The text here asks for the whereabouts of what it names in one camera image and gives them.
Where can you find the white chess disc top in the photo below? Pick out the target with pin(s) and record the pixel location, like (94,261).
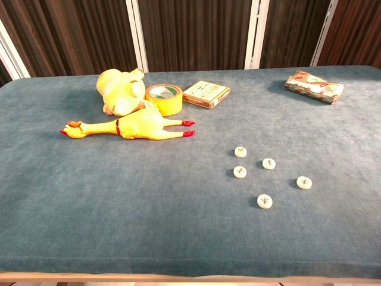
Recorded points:
(240,151)

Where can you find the white chess disc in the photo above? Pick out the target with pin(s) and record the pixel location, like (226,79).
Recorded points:
(240,151)
(268,163)
(264,201)
(240,172)
(304,182)

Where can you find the white chess disc bottom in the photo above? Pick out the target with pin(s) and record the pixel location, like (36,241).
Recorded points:
(264,201)

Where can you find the small card box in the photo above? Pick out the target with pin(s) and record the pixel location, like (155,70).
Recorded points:
(205,92)

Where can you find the yellow tape roll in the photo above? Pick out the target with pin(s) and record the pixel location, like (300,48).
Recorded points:
(171,104)

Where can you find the yellow rubber chicken toy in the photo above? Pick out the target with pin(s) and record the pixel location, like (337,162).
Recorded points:
(140,125)

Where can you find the blue table cloth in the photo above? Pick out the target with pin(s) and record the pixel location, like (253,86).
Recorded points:
(119,193)

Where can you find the yellow plush pig toy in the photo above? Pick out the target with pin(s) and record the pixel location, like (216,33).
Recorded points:
(119,86)

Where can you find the dark brown slatted screen panel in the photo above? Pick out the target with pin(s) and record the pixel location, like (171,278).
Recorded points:
(74,35)
(3,74)
(291,29)
(193,32)
(357,29)

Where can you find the light wooden table edge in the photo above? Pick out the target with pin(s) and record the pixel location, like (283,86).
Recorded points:
(178,277)

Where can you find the printed tissue pack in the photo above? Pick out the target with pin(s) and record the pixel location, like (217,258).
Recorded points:
(315,88)

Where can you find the white screen frame post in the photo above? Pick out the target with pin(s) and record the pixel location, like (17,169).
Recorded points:
(256,35)
(137,38)
(12,59)
(324,32)

